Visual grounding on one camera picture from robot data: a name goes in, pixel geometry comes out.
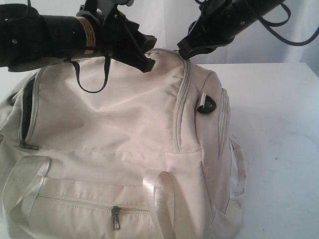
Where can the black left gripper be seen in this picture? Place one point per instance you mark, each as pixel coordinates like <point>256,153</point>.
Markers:
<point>87,36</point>

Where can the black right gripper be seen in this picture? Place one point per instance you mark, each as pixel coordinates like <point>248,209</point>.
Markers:
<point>219,22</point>

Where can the cream fabric duffel bag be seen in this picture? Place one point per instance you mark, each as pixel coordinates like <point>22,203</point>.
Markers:
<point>149,157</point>

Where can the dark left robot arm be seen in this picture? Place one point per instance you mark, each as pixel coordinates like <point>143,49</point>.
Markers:
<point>29,40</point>

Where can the white backdrop curtain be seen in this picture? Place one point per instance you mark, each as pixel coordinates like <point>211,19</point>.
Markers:
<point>168,21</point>

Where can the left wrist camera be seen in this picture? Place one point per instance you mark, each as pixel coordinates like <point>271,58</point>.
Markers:
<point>103,7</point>

